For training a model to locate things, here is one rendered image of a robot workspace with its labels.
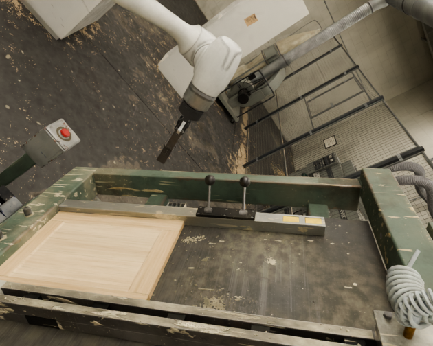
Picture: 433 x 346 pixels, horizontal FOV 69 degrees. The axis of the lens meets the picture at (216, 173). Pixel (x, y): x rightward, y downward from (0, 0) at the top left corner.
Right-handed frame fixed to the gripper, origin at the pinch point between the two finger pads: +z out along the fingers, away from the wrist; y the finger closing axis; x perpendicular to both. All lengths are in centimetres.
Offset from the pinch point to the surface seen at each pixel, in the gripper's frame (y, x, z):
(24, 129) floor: 101, 93, 101
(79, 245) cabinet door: -22.3, 8.3, 32.3
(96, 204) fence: -2.9, 11.8, 32.2
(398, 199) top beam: -6, -69, -32
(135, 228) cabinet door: -13.1, -4.4, 23.4
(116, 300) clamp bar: -46.5, -7.6, 13.9
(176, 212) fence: -6.7, -13.8, 14.1
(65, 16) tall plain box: 199, 134, 47
